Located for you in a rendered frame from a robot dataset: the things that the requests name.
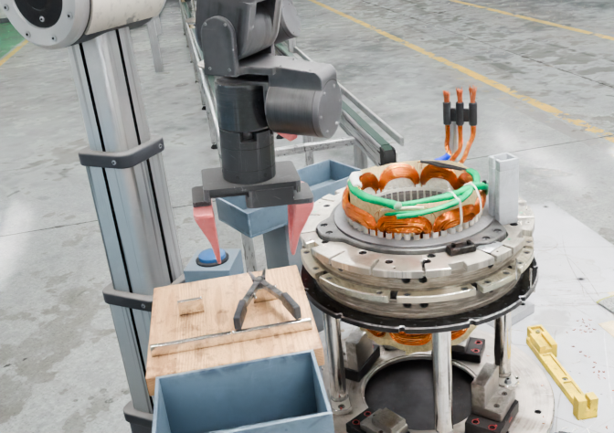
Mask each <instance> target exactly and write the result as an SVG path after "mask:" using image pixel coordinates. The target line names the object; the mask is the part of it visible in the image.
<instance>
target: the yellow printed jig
mask: <svg viewBox="0 0 614 433"><path fill-rule="evenodd" d="M527 336H528V337H526V343H527V345H528V346H529V348H530V349H531V350H532V352H533V353H534V354H535V356H536V358H537V359H538V360H539V362H540V363H541V364H542V366H543V367H544V368H545V370H546V371H547V372H548V373H549V374H550V376H551V377H552V378H553V380H554V381H555V382H556V384H557V385H558V387H559V388H560V389H561V391H562V392H563V393H564V395H565V396H566V398H567V399H568V400H569V402H570V403H571V404H572V406H573V415H574V416H575V417H576V418H577V420H579V419H581V420H583V419H589V418H593V417H598V397H597V396H596V395H595V393H594V392H589V393H586V394H584V393H583V391H582V390H581V389H580V388H579V386H578V385H577V384H576V382H575V381H574V380H573V379H572V377H571V376H570V375H569V374H568V372H567V371H566V369H565V368H564V367H563V366H562V365H561V364H560V363H559V362H558V360H557V359H556V357H557V343H556V341H555V340H554V339H553V338H552V336H551V335H550V334H549V333H548V332H547V330H546V329H545V328H544V327H543V325H542V324H539V325H533V326H527Z"/></svg>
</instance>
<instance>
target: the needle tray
mask: <svg viewBox="0 0 614 433"><path fill-rule="evenodd" d="M357 171H361V169H359V168H356V167H353V166H351V165H348V164H343V163H340V162H337V161H335V160H333V159H327V160H324V161H321V162H319V163H316V164H311V165H308V166H305V167H303V168H300V169H297V172H298V174H299V176H300V178H301V181H303V182H304V183H307V184H308V186H309V187H310V189H311V191H312V194H313V202H314V203H315V202H316V201H318V200H319V199H321V198H322V197H324V196H326V195H329V194H330V195H335V191H336V190H339V189H341V188H344V187H347V180H348V179H349V177H350V174H351V173H352V172H357ZM216 203H217V214H218V220H220V221H221V222H223V223H225V224H227V225H228V226H230V227H233V228H234V229H236V230H237V231H239V232H240V233H242V234H244V235H245V236H247V237H249V238H254V237H256V236H259V235H261V234H262V235H263V242H264V248H265V255H266V261H267V269H276V268H282V267H288V266H293V265H296V266H297V268H298V271H299V273H300V271H301V267H302V255H301V249H302V241H301V238H299V241H298V245H297V248H296V252H295V254H294V255H292V254H291V248H290V239H289V224H288V205H286V206H270V207H261V208H247V205H246V198H245V196H244V195H238V196H229V197H220V198H216ZM308 302H309V304H310V308H311V311H312V316H313V318H314V321H315V324H316V327H317V330H318V333H319V332H321V331H323V330H324V328H323V313H322V311H320V310H319V309H318V308H316V307H315V306H314V305H313V304H312V303H311V302H310V301H309V300H308Z"/></svg>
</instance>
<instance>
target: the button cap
mask: <svg viewBox="0 0 614 433"><path fill-rule="evenodd" d="M219 250H220V258H221V260H222V259H224V258H225V257H226V253H225V250H224V249H222V248H219ZM198 258H199V261H200V262H202V263H215V262H217V259H216V256H215V253H214V251H213V249H212V248H207V249H205V250H203V251H201V252H200V253H199V255H198Z"/></svg>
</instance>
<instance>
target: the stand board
mask: <svg viewBox="0 0 614 433"><path fill-rule="evenodd" d="M266 281H267V282H269V283H270V284H272V285H275V284H276V286H277V288H278V289H279V290H281V291H283V292H286V291H287V292H288V293H289V294H290V295H291V297H292V298H293V299H294V300H295V301H296V302H297V303H298V304H299V305H300V306H301V313H302V317H301V319H303V318H309V317H311V319H312V330H309V331H303V332H298V333H288V334H283V335H278V336H272V337H267V338H261V339H257V340H251V341H246V342H240V343H234V342H233V336H232V342H233V343H231V344H225V345H220V346H215V347H209V348H204V349H198V350H194V351H188V352H182V353H177V354H168V355H162V356H156V357H152V355H151V350H150V344H155V343H165V342H171V341H176V340H182V339H186V338H192V337H197V336H203V335H209V334H213V333H223V332H229V331H231V335H232V331H235V327H234V322H233V317H234V314H235V311H236V308H237V306H238V301H239V300H242V299H243V297H244V296H245V294H246V293H247V291H248V290H249V288H250V286H251V285H252V283H253V282H252V280H251V278H250V276H249V274H248V273H243V274H238V275H232V276H226V277H221V278H215V279H209V280H199V281H193V282H187V283H182V284H176V285H171V286H164V287H159V288H154V289H153V307H152V317H151V326H150V336H149V346H148V356H147V366H146V376H145V380H146V384H147V388H148V393H149V396H154V390H155V378H156V377H157V376H162V375H171V374H177V373H183V372H187V371H193V370H198V369H203V368H208V367H213V366H219V365H224V364H234V363H239V362H244V361H249V360H255V359H260V358H265V357H271V356H275V355H281V354H290V353H296V352H301V351H306V350H311V349H313V351H314V354H315V357H316V361H317V364H318V366H320V365H324V354H323V345H322V342H321V339H320V336H319V333H318V330H317V327H316V324H315V321H314V318H313V316H312V311H311V308H310V304H309V302H308V299H307V296H306V293H305V290H304V287H303V285H302V280H301V276H300V273H299V271H298V268H297V266H296V265H293V266H288V267H282V268H276V269H266ZM197 297H202V299H203V303H204V309H205V311H204V312H199V313H193V314H187V315H182V316H180V315H179V310H178V306H177V301H180V300H186V299H192V298H197ZM247 310H248V311H247V314H246V317H245V320H244V322H243V325H242V328H241V329H245V328H250V327H256V326H261V325H267V324H272V323H277V322H287V321H293V320H295V319H294V318H293V317H292V315H291V314H290V313H289V312H288V311H287V310H286V308H285V307H284V306H283V305H282V301H280V300H279V299H277V300H274V301H264V302H259V303H254V301H253V299H252V300H251V302H250V304H249V306H248V307H247Z"/></svg>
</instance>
